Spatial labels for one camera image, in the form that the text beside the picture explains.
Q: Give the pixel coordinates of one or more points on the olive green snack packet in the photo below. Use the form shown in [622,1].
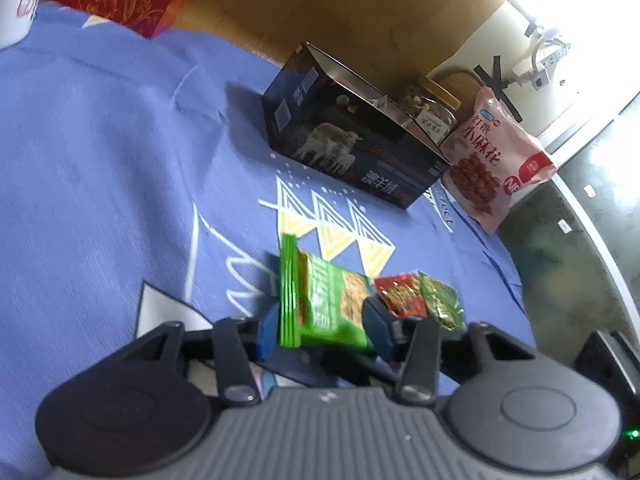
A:
[442,301]

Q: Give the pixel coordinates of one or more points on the nut jar with gold lid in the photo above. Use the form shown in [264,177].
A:
[432,106]

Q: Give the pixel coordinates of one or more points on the red snack packet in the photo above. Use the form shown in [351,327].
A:
[402,295]

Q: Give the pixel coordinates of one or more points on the black sheep-print box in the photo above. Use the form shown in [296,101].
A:
[322,114]

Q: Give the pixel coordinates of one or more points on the white enamel mug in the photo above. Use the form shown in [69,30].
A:
[15,5]

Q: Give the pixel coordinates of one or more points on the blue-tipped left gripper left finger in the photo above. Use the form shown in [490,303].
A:
[237,343]

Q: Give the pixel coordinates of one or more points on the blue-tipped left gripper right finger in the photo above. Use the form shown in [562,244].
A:
[414,343]

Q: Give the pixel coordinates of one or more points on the white power strip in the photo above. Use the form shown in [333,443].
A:
[538,67]

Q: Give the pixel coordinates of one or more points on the blue printed tablecloth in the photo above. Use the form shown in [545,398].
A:
[138,186]

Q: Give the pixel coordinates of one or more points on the pink snack bag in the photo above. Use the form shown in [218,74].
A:
[492,158]

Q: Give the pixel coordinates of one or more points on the wooden board backdrop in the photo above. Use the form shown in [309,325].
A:
[388,42]

